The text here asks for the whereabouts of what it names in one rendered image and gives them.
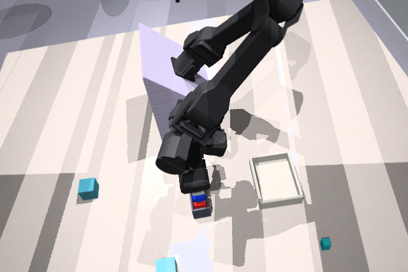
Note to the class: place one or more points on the small teal block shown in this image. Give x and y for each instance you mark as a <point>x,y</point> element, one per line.
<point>325,244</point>

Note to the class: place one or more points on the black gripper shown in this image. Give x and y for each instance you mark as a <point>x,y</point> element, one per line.
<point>195,177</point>

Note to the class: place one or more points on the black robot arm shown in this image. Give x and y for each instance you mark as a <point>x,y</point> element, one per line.
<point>208,103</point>

